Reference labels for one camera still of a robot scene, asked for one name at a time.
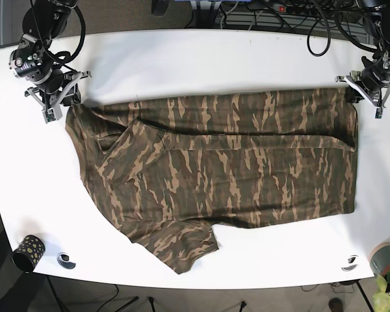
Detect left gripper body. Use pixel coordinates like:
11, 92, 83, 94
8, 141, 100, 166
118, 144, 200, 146
335, 55, 390, 119

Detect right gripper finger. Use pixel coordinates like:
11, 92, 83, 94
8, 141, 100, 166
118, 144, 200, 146
65, 86, 81, 107

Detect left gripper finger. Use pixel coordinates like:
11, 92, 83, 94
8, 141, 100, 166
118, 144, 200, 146
345, 85, 365, 104

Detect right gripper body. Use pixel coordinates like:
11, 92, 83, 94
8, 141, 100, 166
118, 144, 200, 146
24, 70, 91, 124

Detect camouflage pattern T-shirt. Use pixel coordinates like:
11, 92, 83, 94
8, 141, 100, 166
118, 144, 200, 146
66, 88, 358, 274

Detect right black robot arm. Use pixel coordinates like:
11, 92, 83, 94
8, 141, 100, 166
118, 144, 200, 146
8, 1, 91, 123

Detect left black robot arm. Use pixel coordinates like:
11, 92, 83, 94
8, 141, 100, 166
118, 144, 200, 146
307, 1, 390, 119

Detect grey tape roll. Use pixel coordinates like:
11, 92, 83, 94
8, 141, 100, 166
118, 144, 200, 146
369, 243, 390, 277

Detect black gold-dotted cup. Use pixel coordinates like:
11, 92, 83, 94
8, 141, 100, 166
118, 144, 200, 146
12, 235, 46, 273

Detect green potted plant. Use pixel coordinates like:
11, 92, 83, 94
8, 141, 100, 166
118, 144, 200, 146
372, 271, 390, 312

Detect left table cable grommet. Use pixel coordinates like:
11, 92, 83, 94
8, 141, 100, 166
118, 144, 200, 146
57, 253, 76, 270

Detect table cable grommet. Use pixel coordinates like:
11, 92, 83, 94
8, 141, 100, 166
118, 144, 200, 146
341, 255, 359, 272
57, 253, 76, 270

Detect right table cable grommet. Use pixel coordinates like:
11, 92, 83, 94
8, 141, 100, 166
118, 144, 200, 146
341, 255, 359, 272

